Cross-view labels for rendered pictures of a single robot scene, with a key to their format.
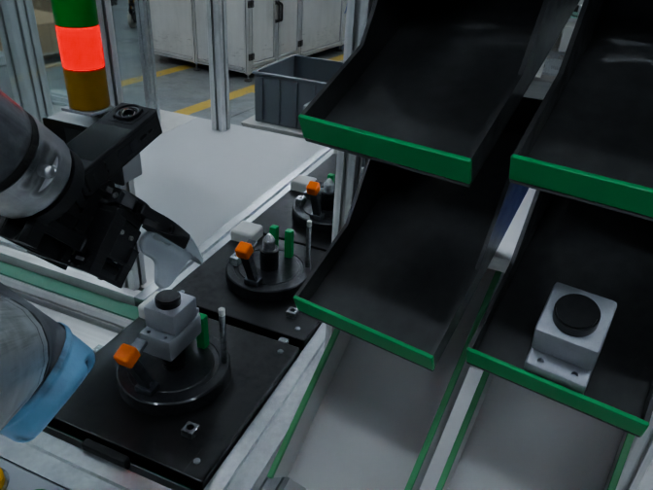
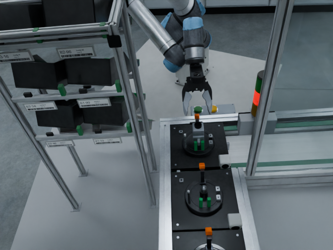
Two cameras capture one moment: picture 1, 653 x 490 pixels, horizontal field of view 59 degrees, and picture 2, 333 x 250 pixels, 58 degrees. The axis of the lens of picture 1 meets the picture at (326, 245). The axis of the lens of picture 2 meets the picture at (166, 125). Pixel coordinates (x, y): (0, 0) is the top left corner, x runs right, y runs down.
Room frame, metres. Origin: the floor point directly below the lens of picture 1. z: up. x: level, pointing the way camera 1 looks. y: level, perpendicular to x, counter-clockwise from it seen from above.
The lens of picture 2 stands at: (1.29, -0.17, 1.98)
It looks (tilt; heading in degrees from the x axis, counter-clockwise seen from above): 47 degrees down; 164
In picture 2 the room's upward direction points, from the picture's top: 7 degrees counter-clockwise
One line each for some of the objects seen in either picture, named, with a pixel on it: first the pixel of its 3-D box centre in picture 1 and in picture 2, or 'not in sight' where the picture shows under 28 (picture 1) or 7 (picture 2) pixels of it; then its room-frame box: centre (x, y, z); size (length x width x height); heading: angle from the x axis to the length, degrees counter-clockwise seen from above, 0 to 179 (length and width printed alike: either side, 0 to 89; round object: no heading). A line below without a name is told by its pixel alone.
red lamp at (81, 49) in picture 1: (81, 46); (262, 95); (0.72, 0.32, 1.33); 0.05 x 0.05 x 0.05
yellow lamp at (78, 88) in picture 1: (86, 87); (259, 107); (0.72, 0.32, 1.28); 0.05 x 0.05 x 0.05
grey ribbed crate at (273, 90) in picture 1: (331, 96); not in sight; (2.68, 0.02, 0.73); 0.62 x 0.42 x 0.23; 69
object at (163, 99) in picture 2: not in sight; (189, 84); (0.02, 0.37, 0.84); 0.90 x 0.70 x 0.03; 42
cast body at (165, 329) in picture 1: (175, 314); (198, 132); (0.55, 0.18, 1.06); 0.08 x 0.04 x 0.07; 158
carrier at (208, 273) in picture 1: (269, 255); (203, 192); (0.78, 0.09, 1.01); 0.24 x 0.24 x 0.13; 69
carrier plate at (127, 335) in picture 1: (176, 379); (198, 145); (0.54, 0.18, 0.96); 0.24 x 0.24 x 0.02; 69
